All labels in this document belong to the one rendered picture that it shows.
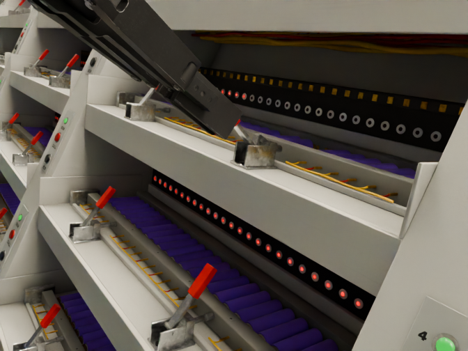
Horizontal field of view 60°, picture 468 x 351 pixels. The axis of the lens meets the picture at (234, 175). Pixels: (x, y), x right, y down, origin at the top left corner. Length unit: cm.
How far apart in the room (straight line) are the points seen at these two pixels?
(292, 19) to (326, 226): 23
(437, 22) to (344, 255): 19
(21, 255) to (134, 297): 35
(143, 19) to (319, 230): 19
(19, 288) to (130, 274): 33
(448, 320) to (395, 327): 3
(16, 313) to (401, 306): 68
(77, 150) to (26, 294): 27
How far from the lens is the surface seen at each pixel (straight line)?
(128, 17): 26
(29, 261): 83
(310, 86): 58
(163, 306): 50
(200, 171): 44
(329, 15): 42
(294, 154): 43
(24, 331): 78
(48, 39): 146
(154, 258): 56
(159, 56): 28
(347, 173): 38
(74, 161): 78
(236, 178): 39
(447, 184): 28
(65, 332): 73
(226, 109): 36
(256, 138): 40
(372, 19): 39
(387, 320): 28
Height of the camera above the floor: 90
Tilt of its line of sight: level
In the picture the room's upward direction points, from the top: 25 degrees clockwise
